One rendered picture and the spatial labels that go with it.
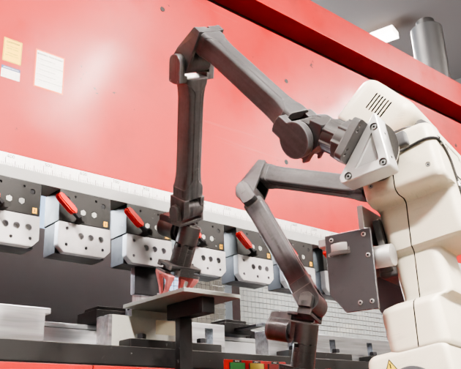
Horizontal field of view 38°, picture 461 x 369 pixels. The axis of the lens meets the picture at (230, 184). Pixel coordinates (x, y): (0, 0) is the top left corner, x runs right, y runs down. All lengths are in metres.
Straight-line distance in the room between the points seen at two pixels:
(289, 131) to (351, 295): 0.35
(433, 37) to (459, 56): 1.98
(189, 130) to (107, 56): 0.47
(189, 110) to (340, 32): 1.38
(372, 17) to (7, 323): 3.95
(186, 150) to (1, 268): 0.85
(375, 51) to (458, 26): 2.39
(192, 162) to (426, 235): 0.61
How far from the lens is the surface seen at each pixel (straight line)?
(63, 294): 2.32
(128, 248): 1.82
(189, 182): 1.67
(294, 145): 1.35
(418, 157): 1.35
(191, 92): 1.60
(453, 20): 5.30
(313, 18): 2.78
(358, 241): 1.36
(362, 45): 2.99
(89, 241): 1.76
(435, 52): 3.77
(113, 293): 2.42
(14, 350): 1.51
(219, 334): 1.98
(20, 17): 1.92
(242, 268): 2.06
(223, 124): 2.19
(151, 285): 1.88
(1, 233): 1.66
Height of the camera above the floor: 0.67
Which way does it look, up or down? 20 degrees up
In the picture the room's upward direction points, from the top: 2 degrees counter-clockwise
